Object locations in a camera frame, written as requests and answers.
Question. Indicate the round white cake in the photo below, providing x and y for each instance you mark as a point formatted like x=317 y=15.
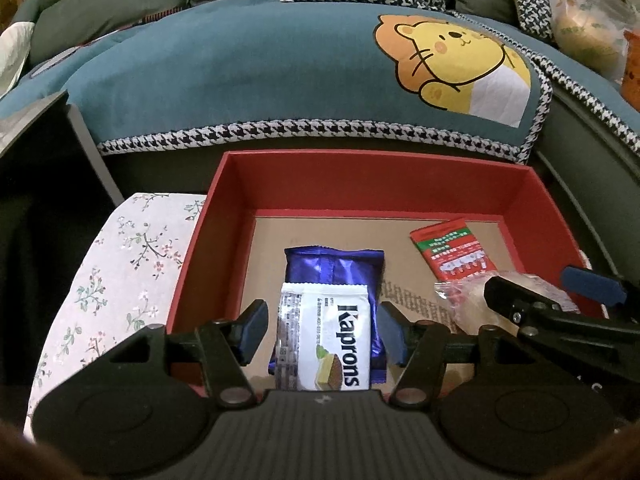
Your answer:
x=464 y=299

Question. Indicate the white Kaprons wafer packet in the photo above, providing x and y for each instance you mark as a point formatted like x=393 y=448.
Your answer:
x=323 y=338

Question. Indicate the dark green sofa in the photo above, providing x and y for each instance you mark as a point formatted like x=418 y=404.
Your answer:
x=594 y=178

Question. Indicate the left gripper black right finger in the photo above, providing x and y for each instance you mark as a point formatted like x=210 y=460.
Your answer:
x=418 y=348

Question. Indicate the teal sofa cover with lion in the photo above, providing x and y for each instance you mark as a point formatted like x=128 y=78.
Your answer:
x=244 y=70

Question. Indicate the red green snack sachet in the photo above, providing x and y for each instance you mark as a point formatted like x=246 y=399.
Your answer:
x=451 y=250

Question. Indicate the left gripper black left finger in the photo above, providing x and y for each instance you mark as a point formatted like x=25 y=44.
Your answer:
x=224 y=347

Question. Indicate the red cardboard box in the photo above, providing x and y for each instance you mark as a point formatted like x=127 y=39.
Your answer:
x=262 y=202

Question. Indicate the clear plastic bag with food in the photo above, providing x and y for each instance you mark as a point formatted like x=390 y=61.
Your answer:
x=593 y=33

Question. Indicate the dark side table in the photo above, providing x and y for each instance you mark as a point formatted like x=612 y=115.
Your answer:
x=56 y=193

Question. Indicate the orange plastic basket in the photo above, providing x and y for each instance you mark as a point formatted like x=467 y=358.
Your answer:
x=630 y=88

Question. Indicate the blue foil snack packet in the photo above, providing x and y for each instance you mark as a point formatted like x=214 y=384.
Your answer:
x=324 y=265

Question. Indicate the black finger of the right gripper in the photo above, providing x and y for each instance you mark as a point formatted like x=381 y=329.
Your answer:
x=593 y=286
x=569 y=332

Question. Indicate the floral tablecloth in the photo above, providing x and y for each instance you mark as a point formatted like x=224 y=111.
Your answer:
x=125 y=282

